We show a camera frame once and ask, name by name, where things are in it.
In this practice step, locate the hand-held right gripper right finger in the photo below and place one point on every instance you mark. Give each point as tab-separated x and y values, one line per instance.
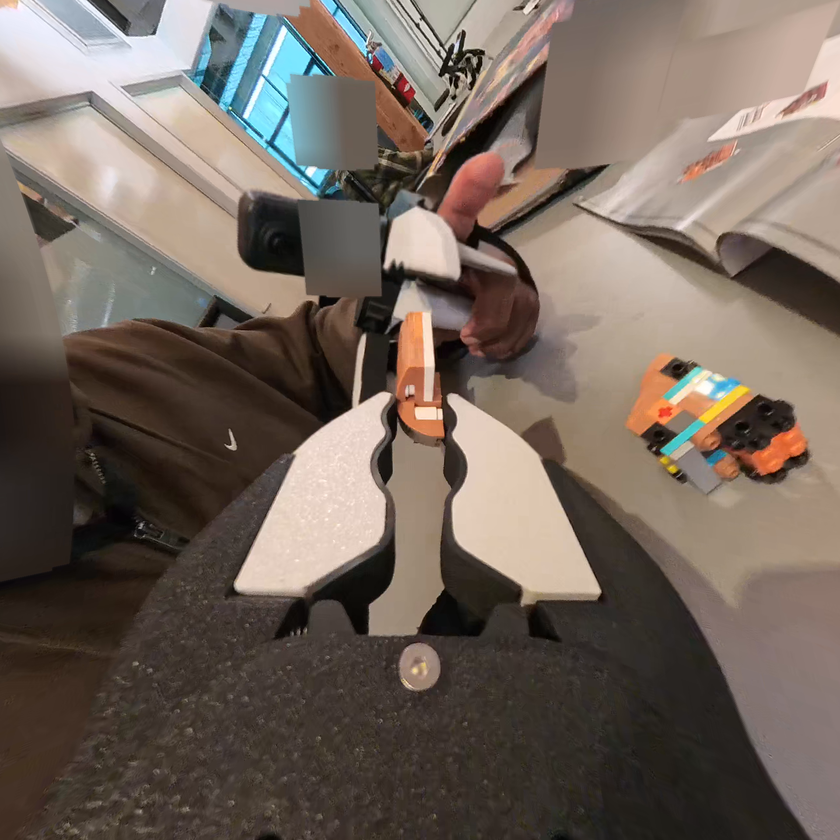
518	518

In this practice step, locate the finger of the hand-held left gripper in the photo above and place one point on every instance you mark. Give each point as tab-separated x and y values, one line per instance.
377	361
423	246

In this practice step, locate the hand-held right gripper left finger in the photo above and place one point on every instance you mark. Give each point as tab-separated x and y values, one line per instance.
315	518

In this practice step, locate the brown grey brick assembly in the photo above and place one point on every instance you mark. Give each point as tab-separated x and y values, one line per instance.
413	354

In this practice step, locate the person's left hand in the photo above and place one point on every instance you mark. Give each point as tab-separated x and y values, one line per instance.
505	315

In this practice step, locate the person's brown hoodie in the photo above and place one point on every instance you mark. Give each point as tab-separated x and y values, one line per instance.
197	394

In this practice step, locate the printed cardboard box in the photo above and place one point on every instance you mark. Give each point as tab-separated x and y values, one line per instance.
499	85

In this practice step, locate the colourful striped brick model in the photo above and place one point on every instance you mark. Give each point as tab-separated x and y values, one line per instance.
695	407

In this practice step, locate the grey instruction booklet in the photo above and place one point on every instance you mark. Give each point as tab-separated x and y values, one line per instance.
754	197

